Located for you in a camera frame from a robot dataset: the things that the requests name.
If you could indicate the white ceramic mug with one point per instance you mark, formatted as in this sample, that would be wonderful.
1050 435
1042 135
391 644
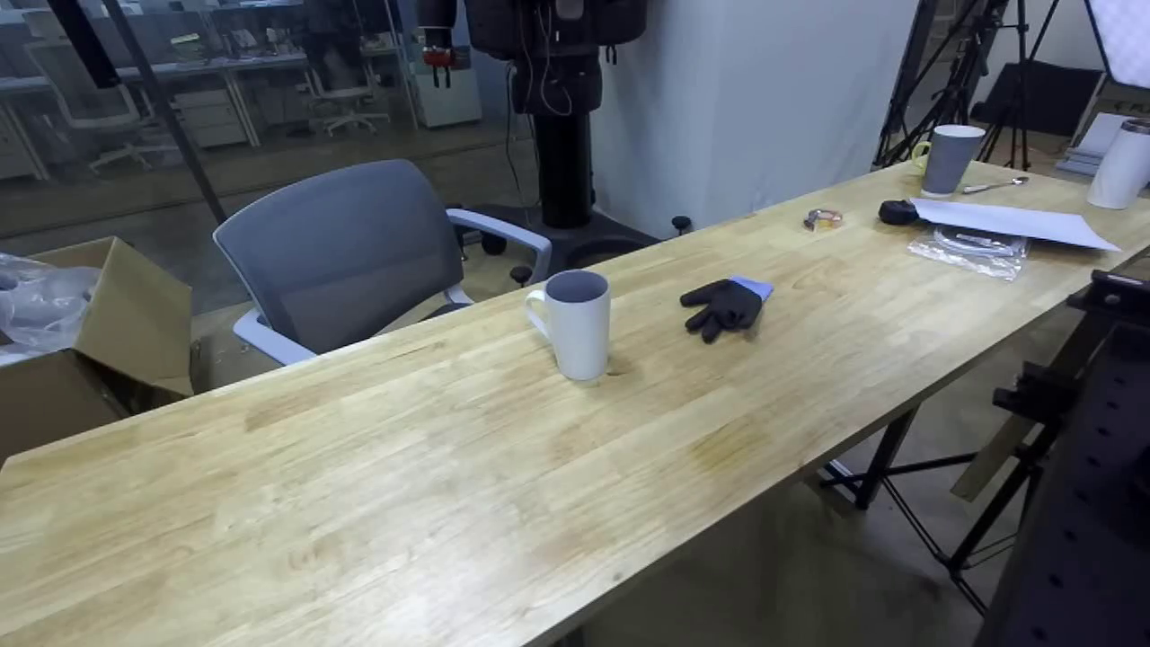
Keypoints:
572 317

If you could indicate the black work glove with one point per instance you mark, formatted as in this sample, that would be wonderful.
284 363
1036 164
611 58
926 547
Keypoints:
723 306

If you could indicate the grey office chair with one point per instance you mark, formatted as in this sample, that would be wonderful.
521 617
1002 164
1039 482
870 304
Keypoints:
346 254

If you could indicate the small tape roll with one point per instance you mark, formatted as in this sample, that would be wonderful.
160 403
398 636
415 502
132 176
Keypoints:
826 221

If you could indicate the black small object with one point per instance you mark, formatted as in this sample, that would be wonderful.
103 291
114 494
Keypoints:
895 213

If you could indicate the grey paper cup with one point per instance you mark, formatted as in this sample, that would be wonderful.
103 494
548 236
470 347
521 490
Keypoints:
951 157

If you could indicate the clear plastic bag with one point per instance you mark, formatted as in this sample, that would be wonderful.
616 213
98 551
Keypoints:
979 254

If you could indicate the cardboard box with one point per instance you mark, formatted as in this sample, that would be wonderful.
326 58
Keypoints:
132 352

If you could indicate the white paper sheets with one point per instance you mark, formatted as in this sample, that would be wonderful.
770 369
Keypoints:
1032 225

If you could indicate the black tripod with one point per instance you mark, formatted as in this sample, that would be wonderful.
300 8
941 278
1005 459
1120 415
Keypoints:
979 61

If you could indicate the black metal stand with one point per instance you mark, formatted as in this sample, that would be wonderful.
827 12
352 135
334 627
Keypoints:
1078 565

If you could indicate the crumpled plastic wrap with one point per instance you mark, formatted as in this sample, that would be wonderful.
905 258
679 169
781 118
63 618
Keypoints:
41 306

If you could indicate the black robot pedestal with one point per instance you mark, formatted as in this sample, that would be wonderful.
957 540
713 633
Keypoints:
562 230

